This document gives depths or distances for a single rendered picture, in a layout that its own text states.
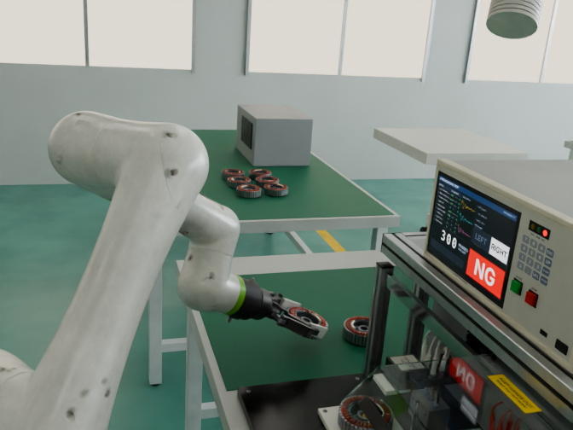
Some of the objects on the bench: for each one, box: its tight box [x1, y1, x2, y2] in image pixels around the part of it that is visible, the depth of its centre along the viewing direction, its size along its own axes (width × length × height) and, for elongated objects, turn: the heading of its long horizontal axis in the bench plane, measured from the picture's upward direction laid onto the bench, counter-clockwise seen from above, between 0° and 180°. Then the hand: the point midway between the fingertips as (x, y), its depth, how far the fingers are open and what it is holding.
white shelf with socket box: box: [373, 128, 529, 232], centre depth 208 cm, size 35×37×46 cm
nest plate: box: [318, 406, 341, 430], centre depth 127 cm, size 15×15×1 cm
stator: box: [343, 316, 370, 346], centre depth 167 cm, size 11×11×4 cm
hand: (306, 319), depth 158 cm, fingers closed on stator, 11 cm apart
